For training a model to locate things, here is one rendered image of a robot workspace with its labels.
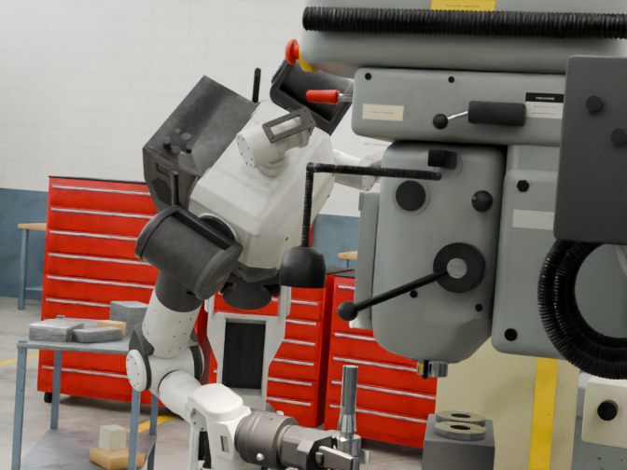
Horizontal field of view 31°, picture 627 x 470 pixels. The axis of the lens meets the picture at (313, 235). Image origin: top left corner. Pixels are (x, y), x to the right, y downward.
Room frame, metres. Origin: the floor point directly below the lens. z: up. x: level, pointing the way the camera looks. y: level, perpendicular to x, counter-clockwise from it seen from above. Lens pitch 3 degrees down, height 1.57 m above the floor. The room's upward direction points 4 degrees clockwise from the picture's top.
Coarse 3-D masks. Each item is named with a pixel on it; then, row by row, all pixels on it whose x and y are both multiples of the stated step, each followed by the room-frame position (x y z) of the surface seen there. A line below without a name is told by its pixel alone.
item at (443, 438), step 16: (432, 416) 2.05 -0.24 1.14; (448, 416) 2.00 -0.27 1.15; (464, 416) 2.03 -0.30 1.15; (480, 416) 2.02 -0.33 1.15; (432, 432) 1.92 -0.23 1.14; (448, 432) 1.88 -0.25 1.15; (464, 432) 1.88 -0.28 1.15; (480, 432) 1.89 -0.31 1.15; (432, 448) 1.86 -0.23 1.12; (448, 448) 1.86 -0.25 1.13; (464, 448) 1.85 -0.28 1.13; (480, 448) 1.85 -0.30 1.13; (432, 464) 1.86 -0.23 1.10; (448, 464) 1.86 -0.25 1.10; (464, 464) 1.85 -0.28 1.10; (480, 464) 1.85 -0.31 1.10
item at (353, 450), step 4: (332, 444) 1.74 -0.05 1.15; (336, 444) 1.73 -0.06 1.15; (360, 444) 1.74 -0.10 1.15; (332, 448) 1.74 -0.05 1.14; (336, 448) 1.73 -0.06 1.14; (340, 448) 1.73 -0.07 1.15; (344, 448) 1.73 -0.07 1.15; (348, 448) 1.73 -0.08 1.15; (352, 448) 1.73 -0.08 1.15; (356, 448) 1.73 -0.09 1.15; (360, 448) 1.75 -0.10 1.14; (344, 452) 1.73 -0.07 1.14; (348, 452) 1.73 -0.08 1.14; (352, 452) 1.73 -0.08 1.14; (356, 452) 1.73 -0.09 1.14; (352, 456) 1.73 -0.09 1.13; (356, 456) 1.74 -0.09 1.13; (356, 460) 1.73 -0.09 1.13; (356, 464) 1.74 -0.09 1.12; (356, 468) 1.74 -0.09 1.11
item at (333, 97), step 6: (312, 90) 1.85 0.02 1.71; (318, 90) 1.84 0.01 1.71; (324, 90) 1.84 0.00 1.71; (330, 90) 1.84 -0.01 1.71; (336, 90) 1.83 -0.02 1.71; (306, 96) 1.85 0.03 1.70; (312, 96) 1.84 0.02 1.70; (318, 96) 1.84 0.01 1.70; (324, 96) 1.83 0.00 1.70; (330, 96) 1.83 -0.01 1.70; (336, 96) 1.83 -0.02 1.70; (342, 96) 1.83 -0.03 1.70; (348, 96) 1.83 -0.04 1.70; (312, 102) 1.85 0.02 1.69; (318, 102) 1.84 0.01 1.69; (324, 102) 1.84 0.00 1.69; (330, 102) 1.83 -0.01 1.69; (336, 102) 1.84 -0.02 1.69
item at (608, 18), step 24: (312, 24) 1.58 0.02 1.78; (336, 24) 1.56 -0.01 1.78; (360, 24) 1.55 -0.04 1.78; (384, 24) 1.54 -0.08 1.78; (408, 24) 1.53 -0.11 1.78; (432, 24) 1.52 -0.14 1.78; (456, 24) 1.51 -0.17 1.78; (480, 24) 1.50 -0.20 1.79; (504, 24) 1.49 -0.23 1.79; (528, 24) 1.48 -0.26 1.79; (552, 24) 1.47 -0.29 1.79; (576, 24) 1.46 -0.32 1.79; (600, 24) 1.45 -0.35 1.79; (624, 24) 1.44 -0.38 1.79
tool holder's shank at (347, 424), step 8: (344, 368) 1.75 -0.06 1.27; (352, 368) 1.74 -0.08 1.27; (344, 376) 1.75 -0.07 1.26; (352, 376) 1.74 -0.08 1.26; (344, 384) 1.75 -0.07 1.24; (352, 384) 1.74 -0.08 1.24; (344, 392) 1.74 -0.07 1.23; (352, 392) 1.74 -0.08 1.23; (344, 400) 1.74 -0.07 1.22; (352, 400) 1.74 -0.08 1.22; (344, 408) 1.74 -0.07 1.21; (352, 408) 1.74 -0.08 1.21; (344, 416) 1.74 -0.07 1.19; (352, 416) 1.74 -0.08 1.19; (344, 424) 1.74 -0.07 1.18; (352, 424) 1.74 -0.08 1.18; (344, 432) 1.74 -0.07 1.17; (352, 432) 1.74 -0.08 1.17
